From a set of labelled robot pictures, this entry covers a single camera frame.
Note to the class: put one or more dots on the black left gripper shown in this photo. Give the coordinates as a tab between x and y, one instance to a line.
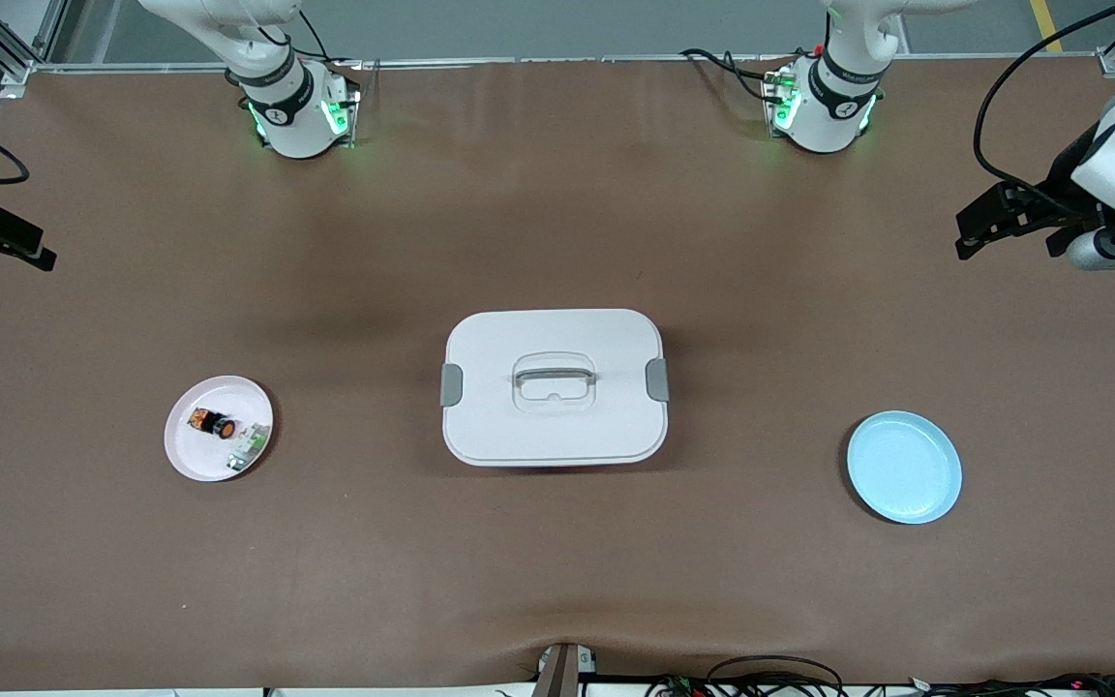
1064	180

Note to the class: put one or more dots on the orange black push-button switch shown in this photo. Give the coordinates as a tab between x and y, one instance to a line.
212	423

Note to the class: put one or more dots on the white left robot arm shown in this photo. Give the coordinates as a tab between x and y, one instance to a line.
838	106

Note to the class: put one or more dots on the brown table mat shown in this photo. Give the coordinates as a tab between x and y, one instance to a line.
809	290

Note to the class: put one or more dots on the pink round plate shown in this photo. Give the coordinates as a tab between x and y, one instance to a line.
195	460

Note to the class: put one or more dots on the light blue round plate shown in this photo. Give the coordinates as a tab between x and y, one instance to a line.
906	469

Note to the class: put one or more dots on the white lidded storage box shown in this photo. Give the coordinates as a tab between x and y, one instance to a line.
557	436

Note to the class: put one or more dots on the green white switch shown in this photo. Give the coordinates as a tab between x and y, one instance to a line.
251	443

